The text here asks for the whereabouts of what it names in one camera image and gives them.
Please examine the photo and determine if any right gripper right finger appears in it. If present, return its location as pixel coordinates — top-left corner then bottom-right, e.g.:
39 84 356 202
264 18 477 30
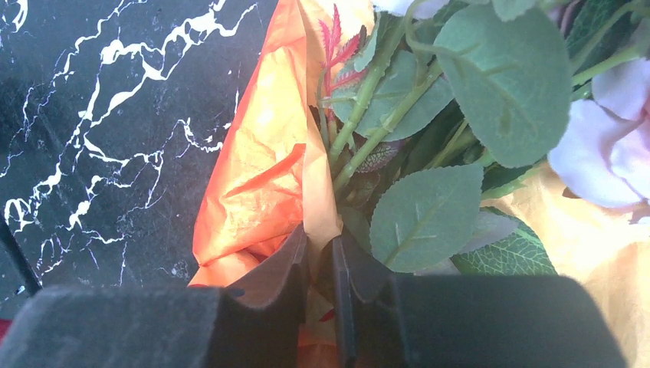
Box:
332 233 626 367

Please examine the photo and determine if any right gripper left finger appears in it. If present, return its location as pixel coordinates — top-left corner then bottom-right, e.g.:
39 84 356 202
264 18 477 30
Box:
1 225 308 367

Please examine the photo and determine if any orange wrapping paper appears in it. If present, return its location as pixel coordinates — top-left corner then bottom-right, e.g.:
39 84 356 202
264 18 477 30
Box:
192 1 649 367

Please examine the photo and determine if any pink flower bunch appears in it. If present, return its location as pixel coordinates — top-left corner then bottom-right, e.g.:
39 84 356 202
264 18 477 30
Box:
314 1 649 275

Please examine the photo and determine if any dark red ribbon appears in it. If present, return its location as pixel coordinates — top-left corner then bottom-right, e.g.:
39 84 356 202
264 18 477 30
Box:
0 319 12 341

